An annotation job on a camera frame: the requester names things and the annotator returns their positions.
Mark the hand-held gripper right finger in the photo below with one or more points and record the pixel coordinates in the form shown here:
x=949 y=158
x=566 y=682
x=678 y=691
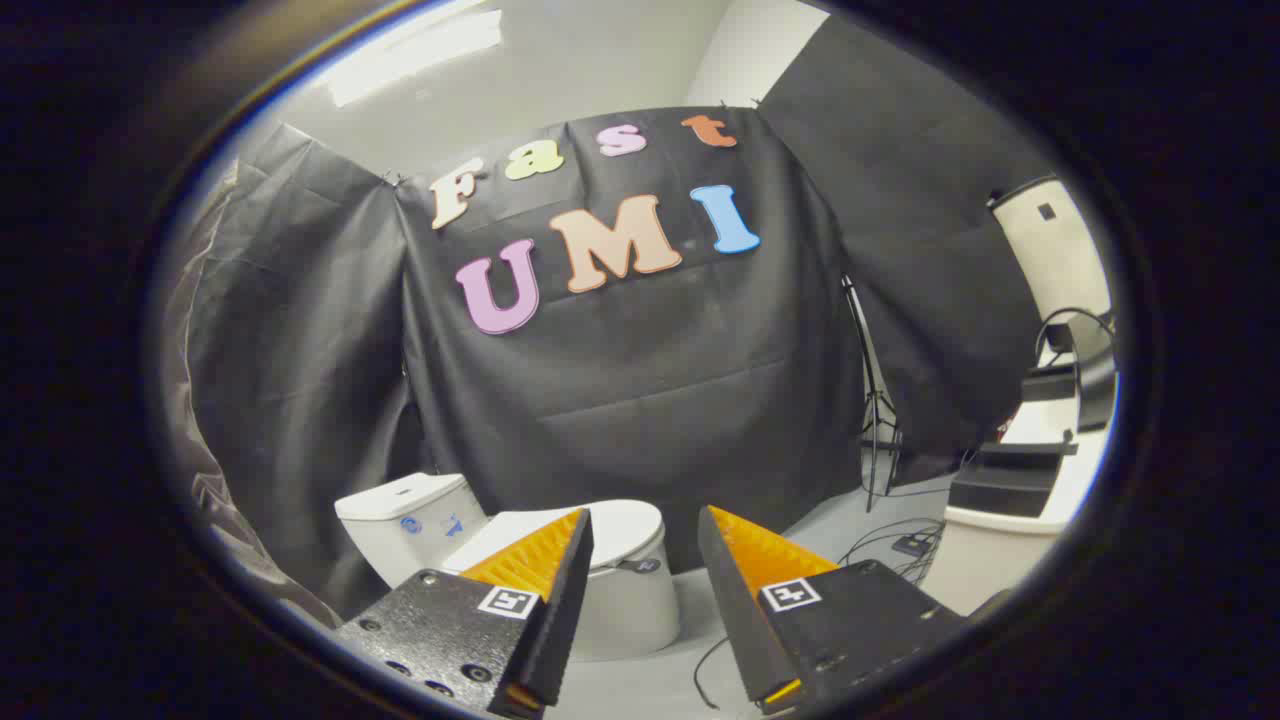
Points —
x=735 y=610

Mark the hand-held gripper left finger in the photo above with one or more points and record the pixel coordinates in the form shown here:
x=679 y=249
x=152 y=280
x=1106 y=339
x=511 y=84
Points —
x=562 y=610

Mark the white toilet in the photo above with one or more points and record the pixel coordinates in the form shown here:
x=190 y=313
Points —
x=405 y=530

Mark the small black power adapter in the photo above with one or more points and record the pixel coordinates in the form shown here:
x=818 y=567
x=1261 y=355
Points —
x=913 y=546

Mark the black backdrop cloth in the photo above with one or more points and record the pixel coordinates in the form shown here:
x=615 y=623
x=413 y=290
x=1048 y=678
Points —
x=650 y=390

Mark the black tripod stand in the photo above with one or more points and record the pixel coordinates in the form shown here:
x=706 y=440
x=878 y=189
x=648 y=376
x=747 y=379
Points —
x=877 y=405

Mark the white cabinet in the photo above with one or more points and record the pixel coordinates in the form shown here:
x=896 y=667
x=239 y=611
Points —
x=985 y=560

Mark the black box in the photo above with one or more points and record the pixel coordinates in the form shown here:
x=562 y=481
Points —
x=1005 y=485

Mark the black curved chair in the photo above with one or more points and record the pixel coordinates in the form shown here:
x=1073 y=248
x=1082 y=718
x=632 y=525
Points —
x=1097 y=375

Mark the white board panel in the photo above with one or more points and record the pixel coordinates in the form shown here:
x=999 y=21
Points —
x=1050 y=265

